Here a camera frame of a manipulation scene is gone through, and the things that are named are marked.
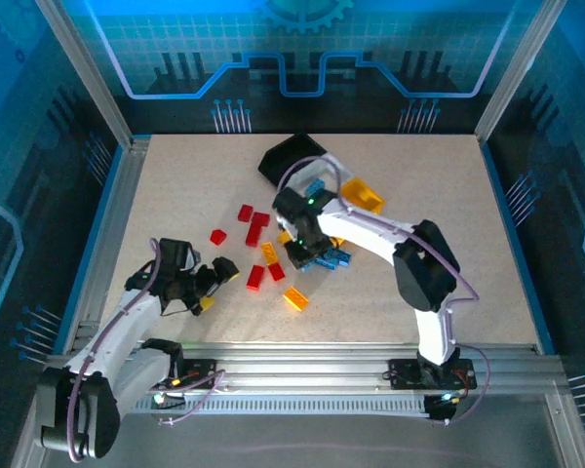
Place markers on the yellow plastic bin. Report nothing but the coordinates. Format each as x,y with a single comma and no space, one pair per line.
365,195

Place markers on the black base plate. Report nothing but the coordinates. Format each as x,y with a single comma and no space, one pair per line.
200,375
404,374

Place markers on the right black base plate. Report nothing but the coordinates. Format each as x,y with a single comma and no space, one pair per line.
404,374

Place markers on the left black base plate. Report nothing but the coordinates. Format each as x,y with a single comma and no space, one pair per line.
200,375

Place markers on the black plastic bin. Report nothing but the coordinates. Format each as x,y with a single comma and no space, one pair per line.
292,151

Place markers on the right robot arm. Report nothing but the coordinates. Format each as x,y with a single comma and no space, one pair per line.
424,268

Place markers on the small yellow lego brick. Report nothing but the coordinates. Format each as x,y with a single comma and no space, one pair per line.
284,238

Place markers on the white translucent bin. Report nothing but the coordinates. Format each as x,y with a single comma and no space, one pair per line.
317,168

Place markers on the black controller box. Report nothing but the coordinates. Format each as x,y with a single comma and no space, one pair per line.
441,408

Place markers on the long orange lego brick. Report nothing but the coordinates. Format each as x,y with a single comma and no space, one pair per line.
269,253

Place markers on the aluminum frame rail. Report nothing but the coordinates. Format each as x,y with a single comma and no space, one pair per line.
297,365

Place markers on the aluminum frame post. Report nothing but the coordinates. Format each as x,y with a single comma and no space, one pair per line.
521,73
85,73

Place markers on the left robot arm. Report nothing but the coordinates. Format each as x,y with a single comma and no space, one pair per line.
92,414

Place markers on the aluminum side rail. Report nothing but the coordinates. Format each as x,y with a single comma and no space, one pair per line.
122,195

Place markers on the blue lego brick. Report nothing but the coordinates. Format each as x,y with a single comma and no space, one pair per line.
316,186
341,257
325,263

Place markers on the long red lego brick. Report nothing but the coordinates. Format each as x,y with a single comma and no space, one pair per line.
254,236

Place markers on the red square lego brick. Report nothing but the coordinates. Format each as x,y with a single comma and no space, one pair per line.
261,219

